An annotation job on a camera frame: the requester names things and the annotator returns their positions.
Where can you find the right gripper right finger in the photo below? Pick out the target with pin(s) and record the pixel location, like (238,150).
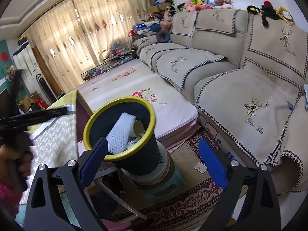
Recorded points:
(249,200)

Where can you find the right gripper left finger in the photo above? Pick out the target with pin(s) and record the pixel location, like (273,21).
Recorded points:
(45,210)

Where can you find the white foam fruit net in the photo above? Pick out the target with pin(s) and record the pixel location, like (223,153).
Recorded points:
(119,135)

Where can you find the white paper cup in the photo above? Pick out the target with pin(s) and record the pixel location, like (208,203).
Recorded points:
(137,130)

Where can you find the black yellow-rimmed trash bin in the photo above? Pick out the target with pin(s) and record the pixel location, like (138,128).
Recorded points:
(142,155)

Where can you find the person's left hand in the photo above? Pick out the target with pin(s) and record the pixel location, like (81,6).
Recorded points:
(21,162)

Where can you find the green chevron tablecloth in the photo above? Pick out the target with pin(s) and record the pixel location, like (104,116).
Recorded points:
(55,141)

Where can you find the black tower fan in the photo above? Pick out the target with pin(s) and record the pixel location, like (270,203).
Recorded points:
(47,90)

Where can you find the artificial flower decoration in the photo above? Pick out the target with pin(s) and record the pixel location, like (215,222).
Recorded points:
(10,73)

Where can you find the patterned red rug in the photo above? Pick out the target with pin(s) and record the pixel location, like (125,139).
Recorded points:
(189,206)

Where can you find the beige window curtain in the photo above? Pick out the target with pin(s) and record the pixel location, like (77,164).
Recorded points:
(76,35)

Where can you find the floral floor mattress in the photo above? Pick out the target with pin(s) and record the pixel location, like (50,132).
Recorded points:
(176,117)

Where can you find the beige sofa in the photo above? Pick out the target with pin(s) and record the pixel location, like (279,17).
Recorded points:
(247,82)

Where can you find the low shelf with books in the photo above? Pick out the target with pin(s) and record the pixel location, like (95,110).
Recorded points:
(109,63)

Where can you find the cardboard boxes stack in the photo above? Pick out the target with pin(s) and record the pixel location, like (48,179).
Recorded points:
(157,6)

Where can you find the black mouse plush toy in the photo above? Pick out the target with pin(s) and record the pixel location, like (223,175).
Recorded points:
(265,11)

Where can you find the pile of plush toys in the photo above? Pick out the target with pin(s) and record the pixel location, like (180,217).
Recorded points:
(196,5)

